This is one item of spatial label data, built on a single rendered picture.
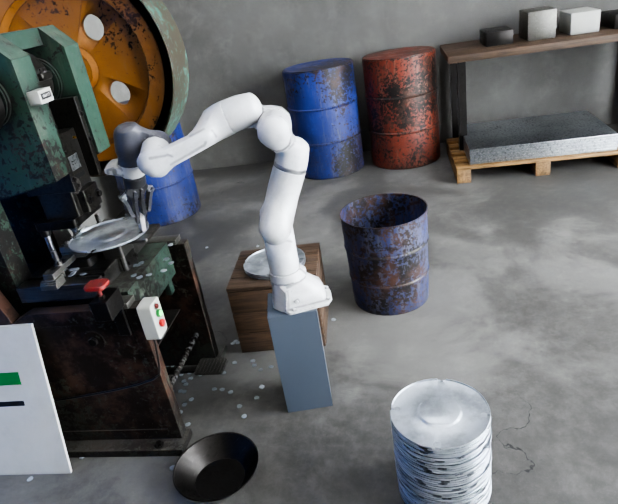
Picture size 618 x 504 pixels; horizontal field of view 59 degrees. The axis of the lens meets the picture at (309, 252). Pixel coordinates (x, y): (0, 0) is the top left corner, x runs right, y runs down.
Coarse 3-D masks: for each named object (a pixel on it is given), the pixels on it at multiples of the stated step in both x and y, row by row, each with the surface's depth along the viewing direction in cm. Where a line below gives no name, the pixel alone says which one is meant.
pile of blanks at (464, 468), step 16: (400, 448) 161; (416, 448) 156; (464, 448) 151; (480, 448) 155; (400, 464) 166; (416, 464) 158; (432, 464) 156; (448, 464) 153; (464, 464) 154; (480, 464) 157; (400, 480) 170; (416, 480) 161; (432, 480) 157; (448, 480) 156; (464, 480) 157; (480, 480) 160; (416, 496) 165; (432, 496) 161; (448, 496) 159; (464, 496) 159; (480, 496) 164
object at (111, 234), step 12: (96, 228) 211; (108, 228) 207; (120, 228) 205; (132, 228) 205; (72, 240) 203; (84, 240) 201; (96, 240) 198; (108, 240) 197; (120, 240) 196; (132, 240) 194; (84, 252) 190
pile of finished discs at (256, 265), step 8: (296, 248) 264; (256, 256) 263; (264, 256) 261; (304, 256) 255; (248, 264) 256; (256, 264) 255; (264, 264) 252; (248, 272) 248; (256, 272) 248; (264, 272) 247
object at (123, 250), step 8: (152, 224) 206; (152, 232) 199; (136, 240) 194; (144, 240) 194; (120, 248) 199; (128, 248) 205; (104, 256) 201; (112, 256) 201; (120, 256) 201; (128, 256) 204; (136, 256) 209; (120, 264) 202; (128, 264) 203
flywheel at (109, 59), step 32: (0, 0) 201; (32, 0) 203; (64, 0) 202; (96, 0) 200; (128, 0) 196; (0, 32) 207; (64, 32) 207; (128, 32) 204; (96, 64) 211; (128, 64) 210; (160, 64) 205; (96, 96) 217; (160, 96) 210
